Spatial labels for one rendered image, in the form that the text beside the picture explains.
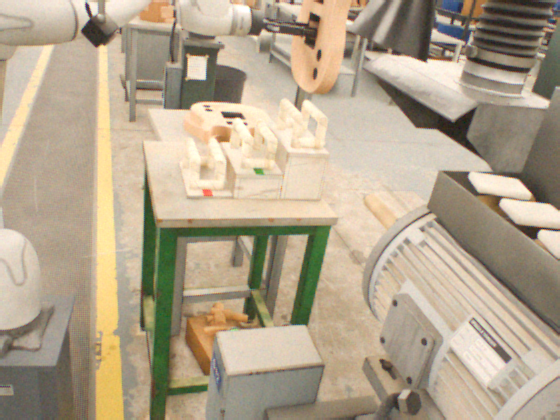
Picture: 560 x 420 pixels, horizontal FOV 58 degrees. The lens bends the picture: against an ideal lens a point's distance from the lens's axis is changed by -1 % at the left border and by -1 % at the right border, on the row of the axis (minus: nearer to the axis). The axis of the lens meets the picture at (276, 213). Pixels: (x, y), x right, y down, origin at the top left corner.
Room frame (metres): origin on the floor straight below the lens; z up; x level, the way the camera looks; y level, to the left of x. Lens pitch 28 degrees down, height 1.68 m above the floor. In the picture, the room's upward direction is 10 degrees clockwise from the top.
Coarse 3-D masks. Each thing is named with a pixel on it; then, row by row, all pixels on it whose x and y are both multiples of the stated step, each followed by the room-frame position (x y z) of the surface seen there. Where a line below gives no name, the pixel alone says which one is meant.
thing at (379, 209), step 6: (366, 198) 0.94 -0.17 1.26; (372, 198) 0.93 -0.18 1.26; (378, 198) 0.93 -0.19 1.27; (366, 204) 0.93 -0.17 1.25; (372, 204) 0.92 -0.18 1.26; (378, 204) 0.91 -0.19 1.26; (384, 204) 0.91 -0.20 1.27; (372, 210) 0.91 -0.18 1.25; (378, 210) 0.89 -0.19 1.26; (384, 210) 0.89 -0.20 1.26; (390, 210) 0.89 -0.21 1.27; (378, 216) 0.88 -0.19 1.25; (384, 216) 0.87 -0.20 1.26; (390, 216) 0.86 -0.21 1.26; (396, 216) 0.86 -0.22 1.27; (384, 222) 0.86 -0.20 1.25; (390, 222) 0.85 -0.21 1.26
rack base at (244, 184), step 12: (228, 144) 1.72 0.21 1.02; (228, 156) 1.61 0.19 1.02; (252, 156) 1.65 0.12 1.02; (264, 156) 1.67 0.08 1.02; (228, 168) 1.58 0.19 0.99; (240, 168) 1.53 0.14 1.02; (252, 168) 1.55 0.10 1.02; (276, 168) 1.58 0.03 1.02; (228, 180) 1.56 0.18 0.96; (240, 180) 1.49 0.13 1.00; (252, 180) 1.50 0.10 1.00; (264, 180) 1.51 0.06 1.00; (276, 180) 1.53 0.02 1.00; (240, 192) 1.49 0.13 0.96; (252, 192) 1.50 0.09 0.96; (264, 192) 1.52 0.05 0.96; (276, 192) 1.53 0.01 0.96
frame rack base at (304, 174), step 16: (272, 128) 1.74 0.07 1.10; (288, 128) 1.77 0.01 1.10; (288, 144) 1.61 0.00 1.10; (288, 160) 1.54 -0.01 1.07; (304, 160) 1.56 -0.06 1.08; (320, 160) 1.58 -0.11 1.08; (288, 176) 1.54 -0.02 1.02; (304, 176) 1.56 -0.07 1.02; (320, 176) 1.58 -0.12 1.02; (288, 192) 1.55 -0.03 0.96; (304, 192) 1.57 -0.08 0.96; (320, 192) 1.59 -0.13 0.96
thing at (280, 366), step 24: (216, 336) 0.62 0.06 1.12; (240, 336) 0.63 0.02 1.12; (264, 336) 0.64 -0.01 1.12; (288, 336) 0.65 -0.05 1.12; (216, 360) 0.60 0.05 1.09; (240, 360) 0.58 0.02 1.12; (264, 360) 0.59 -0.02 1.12; (288, 360) 0.60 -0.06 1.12; (312, 360) 0.60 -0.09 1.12; (216, 384) 0.58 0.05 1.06; (240, 384) 0.55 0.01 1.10; (264, 384) 0.57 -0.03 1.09; (288, 384) 0.58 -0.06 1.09; (312, 384) 0.60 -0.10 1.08; (216, 408) 0.57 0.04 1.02; (240, 408) 0.55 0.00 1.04; (264, 408) 0.57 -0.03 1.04
